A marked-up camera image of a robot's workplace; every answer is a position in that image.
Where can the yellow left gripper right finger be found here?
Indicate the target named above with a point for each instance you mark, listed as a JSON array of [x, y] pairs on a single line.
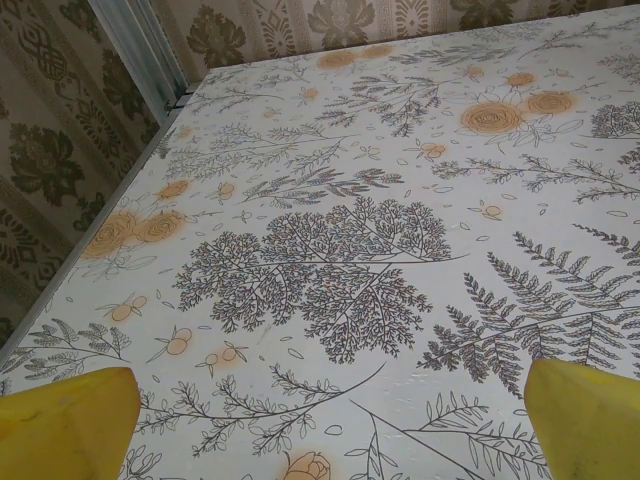
[[590, 430]]

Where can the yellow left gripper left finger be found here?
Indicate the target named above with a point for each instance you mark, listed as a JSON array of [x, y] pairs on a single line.
[[65, 430]]

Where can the floral table cover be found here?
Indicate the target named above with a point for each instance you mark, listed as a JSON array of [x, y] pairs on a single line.
[[350, 175]]

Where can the aluminium table side rail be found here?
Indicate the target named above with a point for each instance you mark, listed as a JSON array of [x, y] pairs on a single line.
[[116, 196]]

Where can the aluminium frame post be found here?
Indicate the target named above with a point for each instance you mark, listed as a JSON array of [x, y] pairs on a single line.
[[145, 55]]

